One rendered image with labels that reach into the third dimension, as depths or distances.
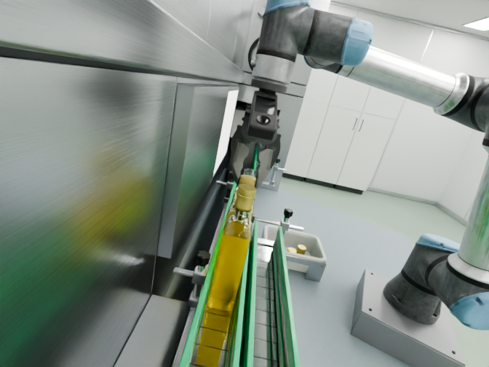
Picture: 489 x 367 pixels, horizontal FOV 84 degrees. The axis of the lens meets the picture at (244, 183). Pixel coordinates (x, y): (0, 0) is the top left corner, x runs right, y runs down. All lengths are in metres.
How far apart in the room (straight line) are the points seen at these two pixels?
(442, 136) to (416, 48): 1.53
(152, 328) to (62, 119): 0.45
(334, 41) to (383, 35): 4.66
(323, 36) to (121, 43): 0.37
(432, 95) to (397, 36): 4.54
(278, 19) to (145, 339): 0.61
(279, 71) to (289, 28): 0.07
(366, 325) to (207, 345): 0.48
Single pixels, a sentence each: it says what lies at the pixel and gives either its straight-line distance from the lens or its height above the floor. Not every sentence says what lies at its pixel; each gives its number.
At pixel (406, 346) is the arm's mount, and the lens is 0.92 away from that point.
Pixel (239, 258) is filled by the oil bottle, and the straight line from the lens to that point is 0.56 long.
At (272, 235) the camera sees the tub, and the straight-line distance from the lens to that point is 1.11.
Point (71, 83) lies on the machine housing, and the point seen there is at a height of 1.32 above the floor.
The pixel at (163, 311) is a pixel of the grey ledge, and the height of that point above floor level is 0.88.
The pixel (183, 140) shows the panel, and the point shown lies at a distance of 0.49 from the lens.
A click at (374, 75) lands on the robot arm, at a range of 0.70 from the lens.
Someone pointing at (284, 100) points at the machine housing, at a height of 1.29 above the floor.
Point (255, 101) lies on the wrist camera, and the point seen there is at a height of 1.32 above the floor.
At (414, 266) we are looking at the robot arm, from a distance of 0.93.
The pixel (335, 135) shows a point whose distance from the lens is 4.56.
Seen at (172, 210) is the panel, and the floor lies 1.09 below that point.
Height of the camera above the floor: 1.34
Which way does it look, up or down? 20 degrees down
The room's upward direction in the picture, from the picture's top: 13 degrees clockwise
